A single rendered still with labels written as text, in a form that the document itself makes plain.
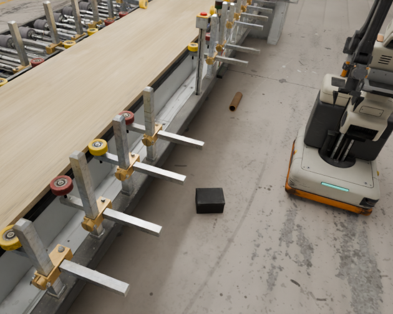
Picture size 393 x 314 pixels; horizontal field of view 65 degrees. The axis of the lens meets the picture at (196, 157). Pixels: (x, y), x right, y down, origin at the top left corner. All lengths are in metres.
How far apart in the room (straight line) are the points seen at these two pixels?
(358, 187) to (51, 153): 1.95
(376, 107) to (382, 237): 0.98
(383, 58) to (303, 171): 0.90
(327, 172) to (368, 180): 0.28
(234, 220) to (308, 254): 0.54
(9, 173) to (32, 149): 0.15
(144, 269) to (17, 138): 1.05
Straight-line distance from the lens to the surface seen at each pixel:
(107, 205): 1.27
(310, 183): 2.38
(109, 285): 1.07
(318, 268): 2.23
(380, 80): 2.00
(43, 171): 1.36
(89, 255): 1.30
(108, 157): 1.42
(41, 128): 1.59
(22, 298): 1.39
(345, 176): 2.46
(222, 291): 1.98
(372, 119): 2.12
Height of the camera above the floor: 1.79
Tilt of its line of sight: 42 degrees down
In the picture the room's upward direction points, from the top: 5 degrees clockwise
